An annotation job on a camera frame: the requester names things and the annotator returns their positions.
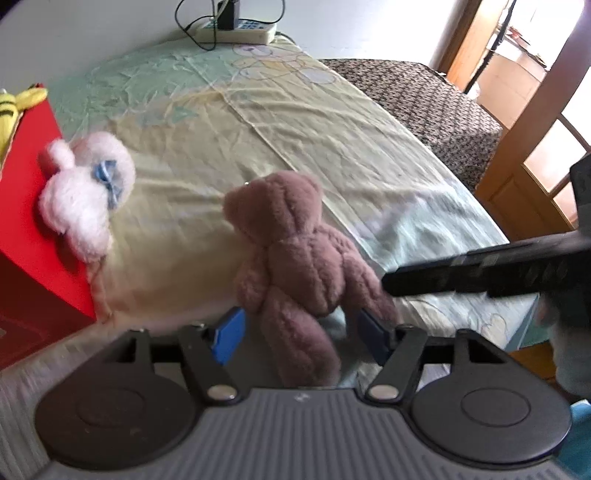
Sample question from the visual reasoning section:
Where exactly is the mauve teddy bear plush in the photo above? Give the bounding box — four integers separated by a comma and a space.
222, 171, 401, 387

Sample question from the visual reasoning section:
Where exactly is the white pink plush bunny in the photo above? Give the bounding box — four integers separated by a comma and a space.
38, 131, 136, 263

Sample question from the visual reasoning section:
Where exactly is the yellow tiger plush toy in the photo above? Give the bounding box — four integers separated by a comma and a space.
0, 86, 48, 164

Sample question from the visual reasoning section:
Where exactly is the person's right hand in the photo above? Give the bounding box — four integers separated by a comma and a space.
536, 294, 591, 400

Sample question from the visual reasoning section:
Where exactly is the wooden door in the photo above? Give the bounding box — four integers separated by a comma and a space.
440, 1, 590, 240

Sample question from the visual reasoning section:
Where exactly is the brown patterned blanket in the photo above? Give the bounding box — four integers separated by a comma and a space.
322, 59, 503, 192

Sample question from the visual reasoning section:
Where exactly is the red cardboard box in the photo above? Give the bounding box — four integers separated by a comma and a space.
1, 98, 96, 369

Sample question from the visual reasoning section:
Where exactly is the cartoon printed bed sheet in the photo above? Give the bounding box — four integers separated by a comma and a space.
0, 34, 541, 462

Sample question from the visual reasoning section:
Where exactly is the white power strip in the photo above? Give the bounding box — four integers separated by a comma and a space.
189, 20, 276, 45

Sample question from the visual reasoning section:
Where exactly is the black power adapter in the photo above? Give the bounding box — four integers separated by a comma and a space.
216, 0, 240, 31

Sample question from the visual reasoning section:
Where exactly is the black adapter cable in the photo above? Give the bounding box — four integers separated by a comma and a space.
174, 0, 287, 52

